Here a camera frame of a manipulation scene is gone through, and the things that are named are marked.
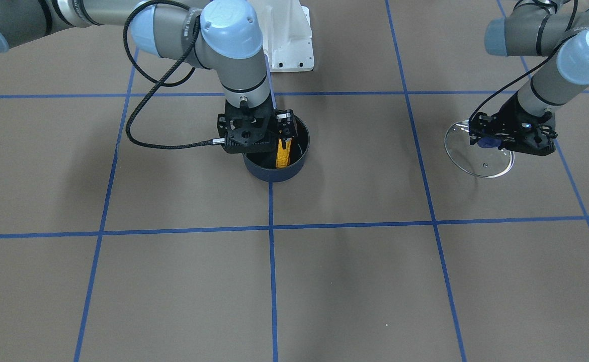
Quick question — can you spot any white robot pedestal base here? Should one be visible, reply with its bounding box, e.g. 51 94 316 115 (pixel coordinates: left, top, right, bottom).
260 1 315 73

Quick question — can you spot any blue saucepan with handle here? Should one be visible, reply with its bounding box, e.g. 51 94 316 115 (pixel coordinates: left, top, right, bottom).
242 53 310 183

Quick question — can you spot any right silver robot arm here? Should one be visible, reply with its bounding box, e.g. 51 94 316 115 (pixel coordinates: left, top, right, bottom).
0 1 299 154

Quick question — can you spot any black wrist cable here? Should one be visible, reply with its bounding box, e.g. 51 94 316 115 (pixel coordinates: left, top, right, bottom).
122 0 224 150
468 0 579 124

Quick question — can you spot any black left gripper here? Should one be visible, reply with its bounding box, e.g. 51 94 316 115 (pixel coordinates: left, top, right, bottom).
468 94 558 156

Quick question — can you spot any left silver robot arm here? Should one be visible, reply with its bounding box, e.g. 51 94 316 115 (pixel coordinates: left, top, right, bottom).
469 1 589 156

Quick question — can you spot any glass lid with blue knob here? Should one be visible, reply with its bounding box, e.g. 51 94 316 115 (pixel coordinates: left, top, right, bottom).
444 121 515 178

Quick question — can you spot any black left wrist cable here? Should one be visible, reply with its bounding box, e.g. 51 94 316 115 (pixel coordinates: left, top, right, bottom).
468 0 579 124

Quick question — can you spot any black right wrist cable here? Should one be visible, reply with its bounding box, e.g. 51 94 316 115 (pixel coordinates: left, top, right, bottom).
122 0 224 150

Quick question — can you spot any yellow corn cob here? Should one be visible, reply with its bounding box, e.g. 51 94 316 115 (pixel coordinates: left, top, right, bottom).
275 138 293 169

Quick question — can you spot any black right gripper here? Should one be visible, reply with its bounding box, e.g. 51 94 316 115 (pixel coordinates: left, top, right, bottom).
217 101 298 154

